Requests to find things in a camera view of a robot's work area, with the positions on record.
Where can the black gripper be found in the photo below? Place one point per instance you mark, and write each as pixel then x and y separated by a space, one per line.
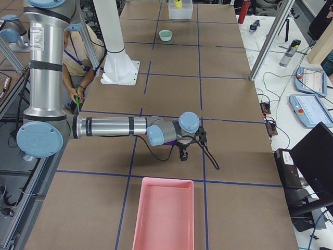
pixel 183 146

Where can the purple cloth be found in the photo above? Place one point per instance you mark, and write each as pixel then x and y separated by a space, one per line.
pixel 171 143

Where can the yellow plastic cup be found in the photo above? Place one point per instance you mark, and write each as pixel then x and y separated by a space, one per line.
pixel 178 4

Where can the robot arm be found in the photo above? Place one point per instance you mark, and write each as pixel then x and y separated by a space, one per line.
pixel 14 33
pixel 46 127

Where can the black computer box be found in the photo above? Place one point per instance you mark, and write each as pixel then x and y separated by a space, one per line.
pixel 288 172

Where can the clear plastic storage box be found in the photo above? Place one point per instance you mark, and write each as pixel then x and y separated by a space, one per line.
pixel 185 13

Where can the pink plastic tray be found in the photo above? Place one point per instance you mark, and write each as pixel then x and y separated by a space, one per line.
pixel 165 217

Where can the black power strip right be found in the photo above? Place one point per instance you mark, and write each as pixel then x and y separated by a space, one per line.
pixel 271 128

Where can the black power strip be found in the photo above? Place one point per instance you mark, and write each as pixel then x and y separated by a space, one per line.
pixel 271 128
pixel 265 107

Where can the black power strip left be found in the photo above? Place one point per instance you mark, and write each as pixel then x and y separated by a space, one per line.
pixel 265 107

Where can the pale green bowl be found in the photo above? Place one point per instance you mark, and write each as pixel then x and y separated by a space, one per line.
pixel 165 35

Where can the green screwdriver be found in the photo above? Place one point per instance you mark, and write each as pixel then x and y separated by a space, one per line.
pixel 77 101

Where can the seated person beige shirt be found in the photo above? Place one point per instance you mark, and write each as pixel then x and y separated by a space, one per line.
pixel 78 71

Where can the black monitor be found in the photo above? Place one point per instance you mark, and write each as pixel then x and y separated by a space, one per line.
pixel 313 157

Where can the teach pendant near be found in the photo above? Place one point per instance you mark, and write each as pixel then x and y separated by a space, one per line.
pixel 310 110

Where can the teach pendant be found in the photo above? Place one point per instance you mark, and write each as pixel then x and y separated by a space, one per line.
pixel 311 81
pixel 310 110

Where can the clear water bottle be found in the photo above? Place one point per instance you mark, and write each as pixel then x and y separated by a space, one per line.
pixel 291 50

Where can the teach pendant far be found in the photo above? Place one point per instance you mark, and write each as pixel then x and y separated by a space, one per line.
pixel 311 81

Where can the red bottle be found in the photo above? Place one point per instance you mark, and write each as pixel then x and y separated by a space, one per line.
pixel 243 11

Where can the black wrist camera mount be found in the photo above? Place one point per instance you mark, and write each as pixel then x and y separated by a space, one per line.
pixel 201 136

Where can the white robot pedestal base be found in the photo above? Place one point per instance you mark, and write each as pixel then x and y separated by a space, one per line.
pixel 119 69

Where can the aluminium frame post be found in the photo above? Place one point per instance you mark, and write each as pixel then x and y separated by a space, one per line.
pixel 272 34

